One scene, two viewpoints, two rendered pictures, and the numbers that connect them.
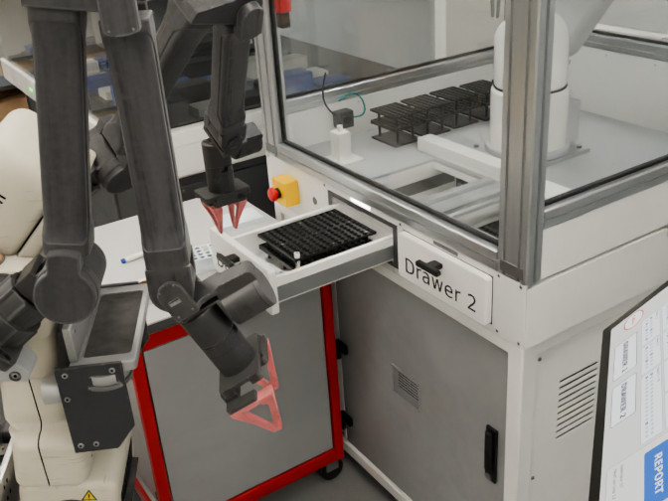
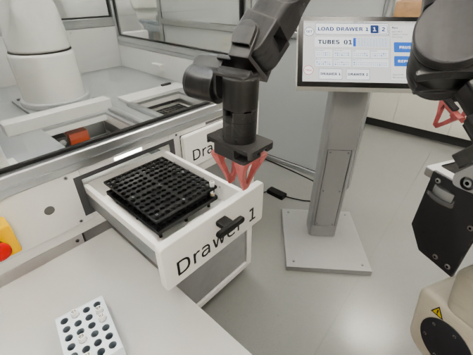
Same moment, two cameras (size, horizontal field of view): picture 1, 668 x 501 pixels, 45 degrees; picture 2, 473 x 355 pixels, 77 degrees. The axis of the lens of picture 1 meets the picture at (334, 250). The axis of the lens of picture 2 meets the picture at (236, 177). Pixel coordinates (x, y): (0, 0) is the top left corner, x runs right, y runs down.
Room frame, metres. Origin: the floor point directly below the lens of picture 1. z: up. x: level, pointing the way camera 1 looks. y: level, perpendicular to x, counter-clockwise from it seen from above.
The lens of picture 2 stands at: (1.73, 0.68, 1.31)
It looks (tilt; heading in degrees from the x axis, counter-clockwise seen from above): 33 degrees down; 254
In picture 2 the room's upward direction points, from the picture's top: straight up
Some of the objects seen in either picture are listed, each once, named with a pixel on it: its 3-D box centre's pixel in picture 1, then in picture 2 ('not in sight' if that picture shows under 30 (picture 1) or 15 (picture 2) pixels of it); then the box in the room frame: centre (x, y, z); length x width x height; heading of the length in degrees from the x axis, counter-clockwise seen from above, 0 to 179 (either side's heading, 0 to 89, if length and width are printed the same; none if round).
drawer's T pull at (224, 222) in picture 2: (230, 259); (226, 224); (1.62, 0.23, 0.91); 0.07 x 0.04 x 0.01; 32
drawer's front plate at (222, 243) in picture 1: (243, 268); (217, 229); (1.64, 0.21, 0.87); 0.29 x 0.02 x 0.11; 32
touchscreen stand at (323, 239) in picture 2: not in sight; (335, 168); (0.86, -0.46, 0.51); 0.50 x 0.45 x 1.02; 69
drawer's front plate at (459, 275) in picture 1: (441, 275); (217, 138); (1.54, -0.23, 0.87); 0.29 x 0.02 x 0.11; 32
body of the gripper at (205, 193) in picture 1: (220, 180); (239, 127); (1.59, 0.23, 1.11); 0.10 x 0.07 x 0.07; 122
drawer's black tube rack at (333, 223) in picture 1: (317, 245); (161, 194); (1.74, 0.04, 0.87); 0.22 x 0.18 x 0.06; 122
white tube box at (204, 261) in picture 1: (211, 256); (90, 338); (1.90, 0.32, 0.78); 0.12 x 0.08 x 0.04; 110
